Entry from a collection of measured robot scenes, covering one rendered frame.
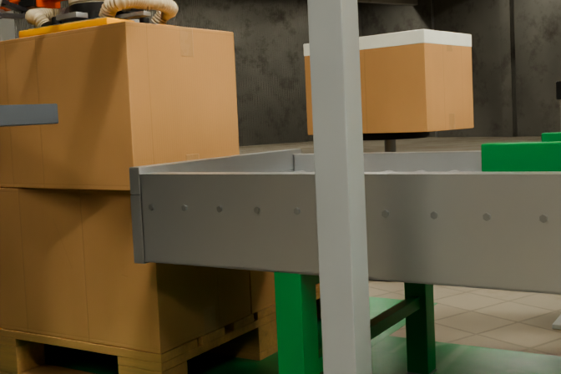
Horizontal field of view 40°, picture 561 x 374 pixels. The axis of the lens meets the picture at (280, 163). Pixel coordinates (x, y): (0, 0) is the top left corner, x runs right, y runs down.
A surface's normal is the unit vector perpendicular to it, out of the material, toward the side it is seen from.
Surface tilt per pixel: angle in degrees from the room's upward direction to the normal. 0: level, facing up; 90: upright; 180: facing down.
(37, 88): 90
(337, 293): 90
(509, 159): 90
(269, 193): 90
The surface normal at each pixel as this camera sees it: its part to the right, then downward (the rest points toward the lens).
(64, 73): -0.59, 0.07
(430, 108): 0.76, 0.00
